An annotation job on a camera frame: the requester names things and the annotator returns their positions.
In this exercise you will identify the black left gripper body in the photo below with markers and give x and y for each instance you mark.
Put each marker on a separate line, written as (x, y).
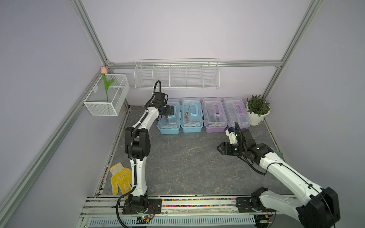
(167, 110)

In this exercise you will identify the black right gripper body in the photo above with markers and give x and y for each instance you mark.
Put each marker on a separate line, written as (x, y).
(235, 149)

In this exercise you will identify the light blue toolbox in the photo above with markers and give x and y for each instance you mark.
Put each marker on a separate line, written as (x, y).
(170, 125)
(195, 122)

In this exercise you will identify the purple toolbox with ratchet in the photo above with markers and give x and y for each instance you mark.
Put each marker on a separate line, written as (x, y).
(214, 116)

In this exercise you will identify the purple toolbox with wrench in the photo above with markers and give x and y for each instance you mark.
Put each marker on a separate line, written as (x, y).
(236, 112)

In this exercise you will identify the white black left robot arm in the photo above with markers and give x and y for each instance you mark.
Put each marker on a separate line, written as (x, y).
(138, 146)

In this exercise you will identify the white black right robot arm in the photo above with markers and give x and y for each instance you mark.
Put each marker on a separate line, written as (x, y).
(313, 206)

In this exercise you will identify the green dustpan brush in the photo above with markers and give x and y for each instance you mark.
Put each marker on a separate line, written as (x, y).
(280, 154)

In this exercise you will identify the white potted green plant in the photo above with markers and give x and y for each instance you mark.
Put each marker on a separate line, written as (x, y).
(257, 108)

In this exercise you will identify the pink artificial tulip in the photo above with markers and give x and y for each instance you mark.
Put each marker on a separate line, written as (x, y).
(107, 83)

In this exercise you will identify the yellow work glove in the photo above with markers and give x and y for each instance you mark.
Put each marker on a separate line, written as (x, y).
(121, 179)

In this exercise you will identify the white wire wall shelf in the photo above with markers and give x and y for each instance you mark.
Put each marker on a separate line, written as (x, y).
(177, 73)

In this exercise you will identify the white mesh wall basket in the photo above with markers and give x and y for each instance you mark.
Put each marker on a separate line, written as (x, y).
(96, 102)

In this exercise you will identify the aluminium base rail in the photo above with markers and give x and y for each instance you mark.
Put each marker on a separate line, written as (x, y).
(184, 212)

